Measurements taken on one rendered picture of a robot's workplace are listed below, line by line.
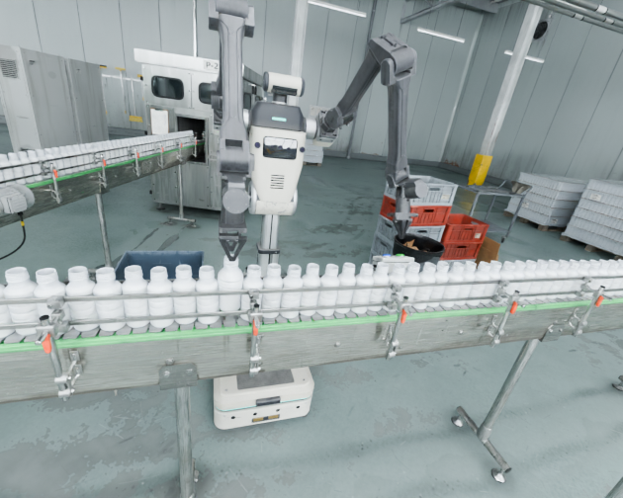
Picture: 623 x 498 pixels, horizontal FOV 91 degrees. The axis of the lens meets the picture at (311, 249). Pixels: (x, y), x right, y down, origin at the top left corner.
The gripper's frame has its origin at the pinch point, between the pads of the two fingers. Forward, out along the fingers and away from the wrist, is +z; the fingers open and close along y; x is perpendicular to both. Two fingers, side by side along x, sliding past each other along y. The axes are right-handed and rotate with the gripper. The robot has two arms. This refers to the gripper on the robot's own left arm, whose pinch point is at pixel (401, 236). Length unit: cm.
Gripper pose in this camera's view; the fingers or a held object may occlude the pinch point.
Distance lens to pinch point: 125.6
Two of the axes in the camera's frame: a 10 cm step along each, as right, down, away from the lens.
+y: 9.5, 0.0, 3.1
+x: -3.0, -0.8, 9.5
